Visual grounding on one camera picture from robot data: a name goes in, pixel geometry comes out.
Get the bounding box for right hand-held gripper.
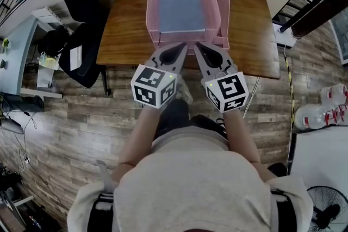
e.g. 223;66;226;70
193;41;250;114

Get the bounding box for person's white shoe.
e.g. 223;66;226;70
176;79;194;104

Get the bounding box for black floor fan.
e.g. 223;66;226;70
306;185;348;232

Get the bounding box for white flat box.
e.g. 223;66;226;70
272;23;297;48

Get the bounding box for person's grey shirt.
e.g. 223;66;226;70
67;126;313;232

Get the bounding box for white paper sheet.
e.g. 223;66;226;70
69;45;83;71

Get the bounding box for black shoulder strap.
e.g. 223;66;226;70
86;192;115;232
270;189;297;232

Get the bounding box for white cable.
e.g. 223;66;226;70
243;76;261;119

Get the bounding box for person's black trousers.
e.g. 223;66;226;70
154;99;229;145

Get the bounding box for yellow black floor tape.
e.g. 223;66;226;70
284;55;296;123

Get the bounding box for brown wooden table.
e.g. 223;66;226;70
96;0;281;80

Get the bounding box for person's left forearm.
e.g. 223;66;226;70
111;105;164;183

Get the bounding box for black bag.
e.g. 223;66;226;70
38;26;70;58

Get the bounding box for pink tiered file tray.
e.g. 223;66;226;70
146;0;231;55

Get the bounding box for dark wooden staircase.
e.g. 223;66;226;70
271;0;348;37

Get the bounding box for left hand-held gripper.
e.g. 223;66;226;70
130;42;189;109

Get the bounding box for black office chair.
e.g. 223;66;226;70
48;0;112;96

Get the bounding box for white slatted box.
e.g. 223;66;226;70
31;7;66;24

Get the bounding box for clear water jug red label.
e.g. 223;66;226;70
320;83;348;106
294;103;328;130
325;104;348;126

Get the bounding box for grey webbing strap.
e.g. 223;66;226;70
96;159;119;193

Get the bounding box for person's right forearm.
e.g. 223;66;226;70
222;110;278;181

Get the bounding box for pale blue desk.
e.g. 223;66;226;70
0;16;63;98

